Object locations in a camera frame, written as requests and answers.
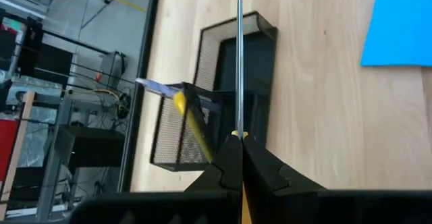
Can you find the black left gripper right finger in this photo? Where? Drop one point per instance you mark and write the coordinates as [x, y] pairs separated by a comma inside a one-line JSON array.
[[263, 173]]

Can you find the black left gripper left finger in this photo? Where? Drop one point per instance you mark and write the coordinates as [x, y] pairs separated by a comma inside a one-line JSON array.
[[229, 163]]

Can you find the yellow pen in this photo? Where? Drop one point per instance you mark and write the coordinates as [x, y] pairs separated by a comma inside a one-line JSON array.
[[194, 129]]

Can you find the blue sticky note pad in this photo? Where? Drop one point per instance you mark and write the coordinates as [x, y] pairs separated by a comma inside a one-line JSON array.
[[398, 31]]

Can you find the black mesh desk organizer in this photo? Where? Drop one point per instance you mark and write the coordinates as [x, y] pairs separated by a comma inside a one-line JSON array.
[[209, 48]]

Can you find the black computer tower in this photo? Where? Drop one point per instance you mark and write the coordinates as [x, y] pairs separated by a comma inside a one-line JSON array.
[[91, 146]]

